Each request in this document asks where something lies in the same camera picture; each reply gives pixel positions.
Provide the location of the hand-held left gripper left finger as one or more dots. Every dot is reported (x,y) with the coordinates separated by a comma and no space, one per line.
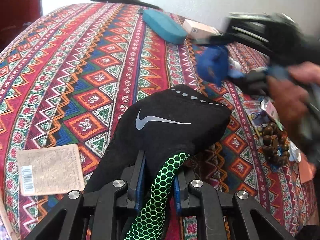
(139,180)

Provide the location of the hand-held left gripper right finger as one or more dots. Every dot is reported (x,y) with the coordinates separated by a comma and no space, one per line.
(178,197)

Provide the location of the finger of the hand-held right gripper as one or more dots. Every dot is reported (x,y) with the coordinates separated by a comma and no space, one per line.
(252,82)
(212,62)

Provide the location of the black glove green cuff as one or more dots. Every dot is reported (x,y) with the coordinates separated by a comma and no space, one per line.
(162,115)

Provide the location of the person's right hand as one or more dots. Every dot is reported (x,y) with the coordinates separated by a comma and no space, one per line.
(292,97)

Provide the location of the pale pink small box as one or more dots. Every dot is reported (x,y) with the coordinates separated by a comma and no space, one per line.
(200,28)

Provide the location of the teal zipper case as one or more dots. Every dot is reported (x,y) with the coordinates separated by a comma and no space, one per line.
(165,26)

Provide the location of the beige flat packet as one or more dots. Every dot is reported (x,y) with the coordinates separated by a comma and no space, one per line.
(50,170)

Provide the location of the patterned woven tablecloth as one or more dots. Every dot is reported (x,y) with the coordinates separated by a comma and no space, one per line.
(75,80)

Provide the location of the red wooden furniture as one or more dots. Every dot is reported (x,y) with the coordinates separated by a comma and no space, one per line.
(17,5)

